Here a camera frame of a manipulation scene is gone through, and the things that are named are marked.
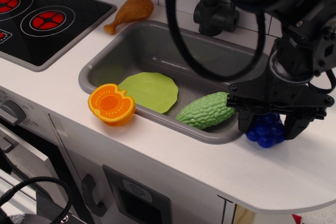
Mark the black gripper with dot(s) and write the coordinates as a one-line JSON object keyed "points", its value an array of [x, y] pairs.
{"points": [[270, 93]]}

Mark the orange toy pumpkin half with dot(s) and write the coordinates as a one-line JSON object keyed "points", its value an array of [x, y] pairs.
{"points": [[111, 105]]}

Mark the grey oven knob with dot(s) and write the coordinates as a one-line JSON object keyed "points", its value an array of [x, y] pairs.
{"points": [[12, 113]]}

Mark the brown toy chicken drumstick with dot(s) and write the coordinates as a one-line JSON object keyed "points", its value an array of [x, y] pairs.
{"points": [[130, 11]]}

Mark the black toy faucet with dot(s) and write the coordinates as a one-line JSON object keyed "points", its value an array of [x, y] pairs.
{"points": [[213, 17]]}

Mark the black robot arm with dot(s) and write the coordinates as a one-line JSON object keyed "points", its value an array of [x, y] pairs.
{"points": [[305, 50]]}

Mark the green toy bitter gourd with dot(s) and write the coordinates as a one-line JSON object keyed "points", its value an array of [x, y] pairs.
{"points": [[206, 111]]}

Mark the oven door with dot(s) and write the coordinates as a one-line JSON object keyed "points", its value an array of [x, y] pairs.
{"points": [[29, 156]]}

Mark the grey toy sink basin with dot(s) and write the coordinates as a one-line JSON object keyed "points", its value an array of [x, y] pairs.
{"points": [[148, 47]]}

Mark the light green toy plate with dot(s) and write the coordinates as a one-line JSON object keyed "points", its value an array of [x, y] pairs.
{"points": [[151, 90]]}

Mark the black toy stove top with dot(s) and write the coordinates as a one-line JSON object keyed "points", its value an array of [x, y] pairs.
{"points": [[36, 33]]}

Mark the grey dishwasher panel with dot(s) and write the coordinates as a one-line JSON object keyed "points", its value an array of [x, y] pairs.
{"points": [[137, 201]]}

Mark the blue toy blueberries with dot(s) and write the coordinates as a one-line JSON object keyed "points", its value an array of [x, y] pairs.
{"points": [[267, 130]]}

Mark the grey cabinet door handle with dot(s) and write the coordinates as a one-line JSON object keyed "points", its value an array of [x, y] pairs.
{"points": [[88, 185]]}

